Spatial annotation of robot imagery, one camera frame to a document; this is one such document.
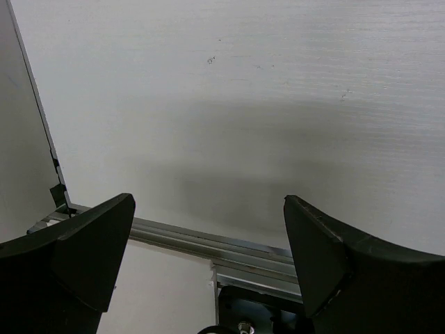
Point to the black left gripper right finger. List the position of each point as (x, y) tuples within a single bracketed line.
[(353, 282)]

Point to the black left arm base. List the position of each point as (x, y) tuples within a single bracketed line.
[(246, 311)]

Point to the aluminium front frame rail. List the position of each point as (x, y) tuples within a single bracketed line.
[(257, 267)]

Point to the aluminium left frame rail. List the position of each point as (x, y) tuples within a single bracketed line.
[(59, 192)]

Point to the aluminium frame rail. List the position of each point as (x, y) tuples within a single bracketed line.
[(59, 192), (257, 267)]

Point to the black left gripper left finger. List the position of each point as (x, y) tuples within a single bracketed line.
[(61, 279)]

